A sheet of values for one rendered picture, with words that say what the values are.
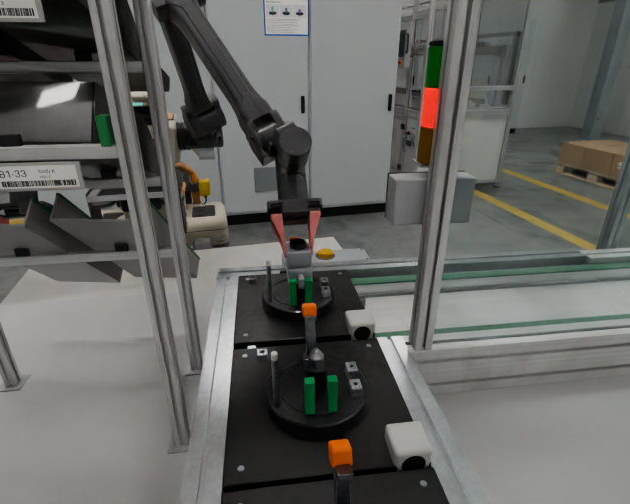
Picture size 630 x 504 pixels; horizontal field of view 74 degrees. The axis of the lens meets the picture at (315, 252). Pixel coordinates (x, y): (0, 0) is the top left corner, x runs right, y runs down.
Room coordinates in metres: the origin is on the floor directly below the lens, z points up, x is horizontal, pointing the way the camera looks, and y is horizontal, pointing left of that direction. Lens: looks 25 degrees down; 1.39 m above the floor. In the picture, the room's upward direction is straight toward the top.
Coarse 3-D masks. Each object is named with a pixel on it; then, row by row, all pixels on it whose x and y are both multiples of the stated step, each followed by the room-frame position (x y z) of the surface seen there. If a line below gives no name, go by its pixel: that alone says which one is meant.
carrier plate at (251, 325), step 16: (320, 272) 0.81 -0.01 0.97; (336, 272) 0.81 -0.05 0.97; (240, 288) 0.74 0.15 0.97; (256, 288) 0.74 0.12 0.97; (336, 288) 0.74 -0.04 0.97; (352, 288) 0.74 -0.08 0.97; (240, 304) 0.68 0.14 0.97; (256, 304) 0.68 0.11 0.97; (336, 304) 0.68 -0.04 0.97; (352, 304) 0.68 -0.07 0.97; (240, 320) 0.62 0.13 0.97; (256, 320) 0.62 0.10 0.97; (272, 320) 0.62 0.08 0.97; (320, 320) 0.62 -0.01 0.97; (336, 320) 0.62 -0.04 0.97; (240, 336) 0.58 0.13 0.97; (256, 336) 0.58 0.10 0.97; (272, 336) 0.58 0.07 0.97; (288, 336) 0.58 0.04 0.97; (304, 336) 0.58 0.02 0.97; (320, 336) 0.58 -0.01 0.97; (336, 336) 0.58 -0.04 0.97
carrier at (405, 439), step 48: (240, 384) 0.46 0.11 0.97; (288, 384) 0.44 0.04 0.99; (336, 384) 0.39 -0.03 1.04; (384, 384) 0.46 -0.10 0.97; (240, 432) 0.38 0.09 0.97; (288, 432) 0.38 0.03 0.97; (336, 432) 0.37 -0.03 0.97; (384, 432) 0.38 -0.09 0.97; (240, 480) 0.31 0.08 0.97; (288, 480) 0.31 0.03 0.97
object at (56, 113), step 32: (0, 96) 0.51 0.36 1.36; (32, 96) 0.50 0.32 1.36; (64, 96) 0.50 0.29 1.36; (96, 96) 0.50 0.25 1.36; (0, 128) 0.49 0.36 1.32; (32, 128) 0.49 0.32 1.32; (64, 128) 0.49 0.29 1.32; (96, 128) 0.49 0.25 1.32; (64, 160) 0.55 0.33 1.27; (96, 160) 0.55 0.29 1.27
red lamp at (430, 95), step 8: (424, 88) 0.61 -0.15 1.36; (432, 88) 0.59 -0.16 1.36; (424, 96) 0.59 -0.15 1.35; (432, 96) 0.58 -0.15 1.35; (424, 104) 0.59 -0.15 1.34; (432, 104) 0.58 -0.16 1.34; (424, 112) 0.59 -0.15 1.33; (432, 112) 0.58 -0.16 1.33; (424, 120) 0.59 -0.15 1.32; (432, 120) 0.58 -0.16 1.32
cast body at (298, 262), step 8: (296, 240) 0.69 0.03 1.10; (304, 240) 0.69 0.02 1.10; (288, 248) 0.68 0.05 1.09; (296, 248) 0.68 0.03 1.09; (304, 248) 0.68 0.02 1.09; (288, 256) 0.66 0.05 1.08; (296, 256) 0.66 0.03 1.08; (304, 256) 0.67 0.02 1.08; (288, 264) 0.66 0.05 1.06; (296, 264) 0.66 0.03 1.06; (304, 264) 0.67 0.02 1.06; (288, 272) 0.66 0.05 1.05; (296, 272) 0.66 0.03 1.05; (304, 272) 0.66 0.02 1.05; (288, 280) 0.66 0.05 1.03; (296, 280) 0.66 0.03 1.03; (304, 280) 0.66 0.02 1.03
